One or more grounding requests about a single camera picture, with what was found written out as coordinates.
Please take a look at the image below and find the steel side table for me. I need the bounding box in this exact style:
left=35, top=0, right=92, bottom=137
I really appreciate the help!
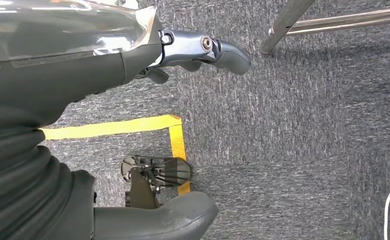
left=260, top=0, right=390, bottom=55

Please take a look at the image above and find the ribbed grey left arm sleeve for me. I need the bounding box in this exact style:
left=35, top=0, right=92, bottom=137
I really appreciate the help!
left=0, top=127, right=74, bottom=240

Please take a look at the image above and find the yellow floor tape square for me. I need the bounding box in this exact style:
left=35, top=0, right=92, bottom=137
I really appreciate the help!
left=40, top=114, right=192, bottom=196

